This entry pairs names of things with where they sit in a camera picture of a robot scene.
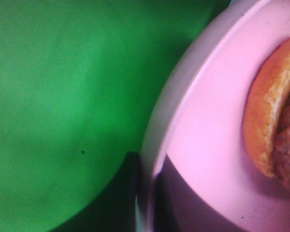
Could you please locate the burger with lettuce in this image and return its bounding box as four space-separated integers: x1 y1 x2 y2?
243 38 290 191

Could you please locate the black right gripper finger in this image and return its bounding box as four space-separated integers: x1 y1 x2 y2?
121 152 140 232

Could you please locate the pink round plate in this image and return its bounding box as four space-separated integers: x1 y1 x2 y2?
138 0 290 232

